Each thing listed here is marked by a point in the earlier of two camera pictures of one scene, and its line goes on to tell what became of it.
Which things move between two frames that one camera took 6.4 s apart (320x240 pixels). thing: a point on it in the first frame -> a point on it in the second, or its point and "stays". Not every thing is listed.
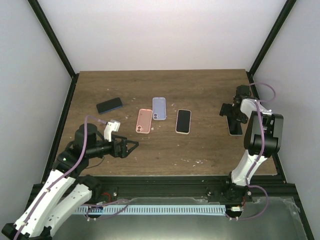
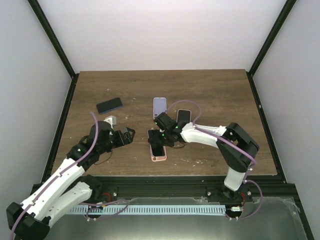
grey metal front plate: x=264 y=218 stays
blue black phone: x=109 y=105 stays
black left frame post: x=58 y=46 stays
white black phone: x=234 y=126 -> x=157 y=147
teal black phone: x=183 y=121 stays
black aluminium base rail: x=109 y=189 stays
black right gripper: x=227 y=111 -> x=171 y=144
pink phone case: x=144 y=121 -> x=158 y=158
